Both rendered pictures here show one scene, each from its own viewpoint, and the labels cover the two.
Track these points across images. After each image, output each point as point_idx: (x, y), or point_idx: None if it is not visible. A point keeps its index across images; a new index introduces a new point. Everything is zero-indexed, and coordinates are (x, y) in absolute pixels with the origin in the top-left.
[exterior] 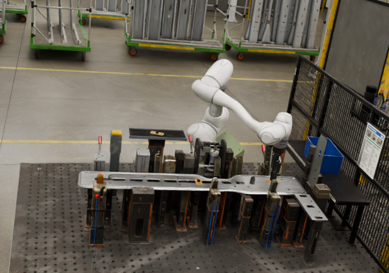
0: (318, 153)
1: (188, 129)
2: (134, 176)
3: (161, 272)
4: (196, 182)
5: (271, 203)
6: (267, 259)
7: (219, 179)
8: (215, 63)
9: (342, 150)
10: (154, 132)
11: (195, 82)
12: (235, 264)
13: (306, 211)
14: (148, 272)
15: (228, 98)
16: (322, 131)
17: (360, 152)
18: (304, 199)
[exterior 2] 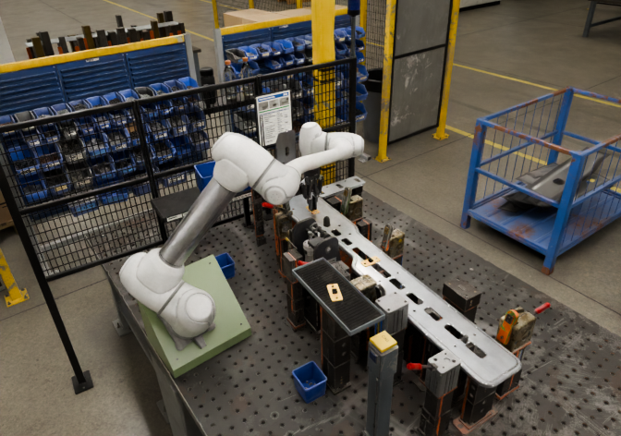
0: (285, 153)
1: (197, 316)
2: (425, 320)
3: (482, 307)
4: (375, 261)
5: (362, 204)
6: (378, 247)
7: (346, 247)
8: (243, 146)
9: None
10: (336, 295)
11: (284, 185)
12: (408, 263)
13: (352, 187)
14: (494, 316)
15: (295, 163)
16: (164, 173)
17: (261, 131)
18: (329, 190)
